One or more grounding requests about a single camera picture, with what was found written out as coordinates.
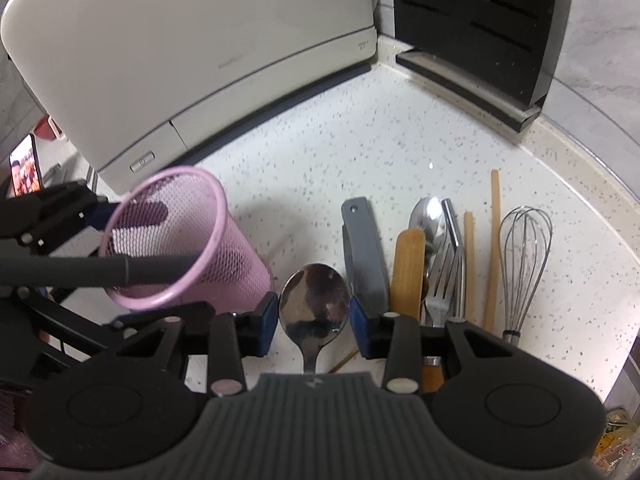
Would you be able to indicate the yellow snack packet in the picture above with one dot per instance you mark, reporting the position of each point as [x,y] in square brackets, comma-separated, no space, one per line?
[617,440]

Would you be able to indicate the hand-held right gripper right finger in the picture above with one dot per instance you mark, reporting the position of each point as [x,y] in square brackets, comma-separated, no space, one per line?
[357,325]

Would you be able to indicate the bent metal straw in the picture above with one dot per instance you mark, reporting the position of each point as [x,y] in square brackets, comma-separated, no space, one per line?
[452,225]

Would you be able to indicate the pink mesh utensil cup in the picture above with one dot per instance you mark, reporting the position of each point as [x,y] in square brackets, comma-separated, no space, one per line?
[235,260]

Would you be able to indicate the smartphone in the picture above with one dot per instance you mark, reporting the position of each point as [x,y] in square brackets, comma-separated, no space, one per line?
[25,167]

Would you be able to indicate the red container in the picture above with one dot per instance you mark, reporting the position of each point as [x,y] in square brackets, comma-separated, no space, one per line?
[45,129]

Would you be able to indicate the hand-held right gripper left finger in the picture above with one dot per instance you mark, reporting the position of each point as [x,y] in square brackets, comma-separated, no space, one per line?
[267,321]

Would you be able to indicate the black knife block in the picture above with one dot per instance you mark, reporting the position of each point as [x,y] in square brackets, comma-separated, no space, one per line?
[450,35]

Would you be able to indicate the large silver spoon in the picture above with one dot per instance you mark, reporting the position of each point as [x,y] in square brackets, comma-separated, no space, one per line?
[312,305]

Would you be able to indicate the long wooden chopstick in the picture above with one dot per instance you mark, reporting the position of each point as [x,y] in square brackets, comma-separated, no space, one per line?
[494,240]

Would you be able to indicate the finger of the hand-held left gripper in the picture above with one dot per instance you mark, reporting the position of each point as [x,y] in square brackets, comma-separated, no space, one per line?
[60,210]
[55,325]

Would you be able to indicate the wooden spatula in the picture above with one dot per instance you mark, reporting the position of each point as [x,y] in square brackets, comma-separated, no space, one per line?
[407,275]

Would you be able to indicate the white countertop appliance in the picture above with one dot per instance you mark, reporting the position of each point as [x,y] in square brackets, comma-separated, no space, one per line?
[175,50]

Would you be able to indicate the short wooden chopstick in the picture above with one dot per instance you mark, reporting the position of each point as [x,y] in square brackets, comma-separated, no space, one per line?
[469,260]

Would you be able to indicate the small gold spoon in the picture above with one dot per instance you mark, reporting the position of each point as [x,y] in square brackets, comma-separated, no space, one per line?
[345,361]

